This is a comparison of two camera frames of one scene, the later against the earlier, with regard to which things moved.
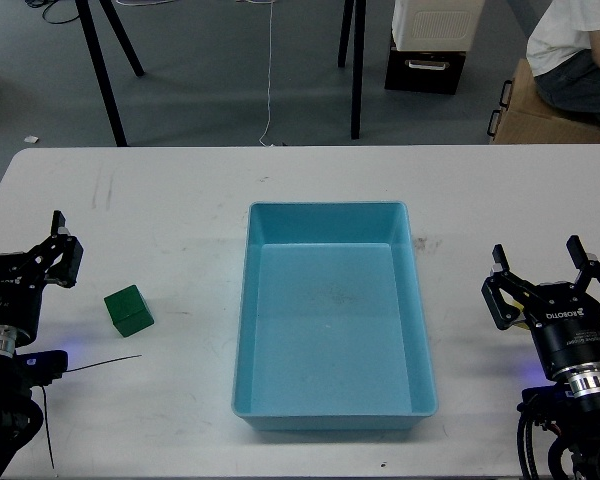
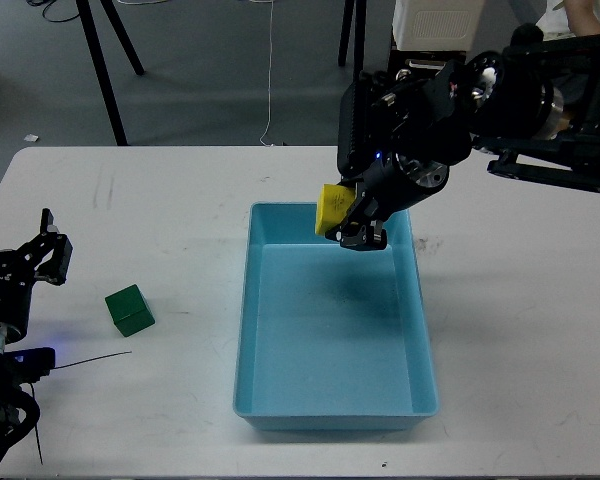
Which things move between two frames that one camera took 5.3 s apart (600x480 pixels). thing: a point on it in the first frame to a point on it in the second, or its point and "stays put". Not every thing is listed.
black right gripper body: [573, 331] to [391, 183]
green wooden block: [129, 310] stays put
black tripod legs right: [358, 57] stays put
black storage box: [424, 71] stays put
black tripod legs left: [91, 35] stays put
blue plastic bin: [332, 329] stays put
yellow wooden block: [520, 307] to [334, 203]
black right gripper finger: [503, 291] to [351, 181]
